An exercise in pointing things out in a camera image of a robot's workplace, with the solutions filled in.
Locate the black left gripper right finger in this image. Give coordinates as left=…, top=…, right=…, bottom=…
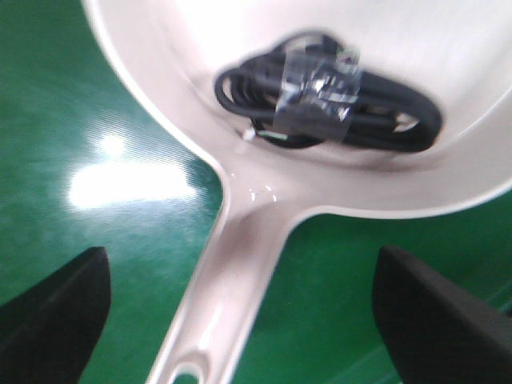
left=372, top=246, right=511, bottom=383

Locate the black cable bundle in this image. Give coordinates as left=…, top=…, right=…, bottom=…
left=214, top=32, right=444, bottom=154

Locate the pale pink dustpan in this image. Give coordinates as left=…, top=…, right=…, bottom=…
left=83, top=1, right=511, bottom=383

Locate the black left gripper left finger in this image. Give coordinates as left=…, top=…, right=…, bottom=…
left=1, top=247, right=111, bottom=383

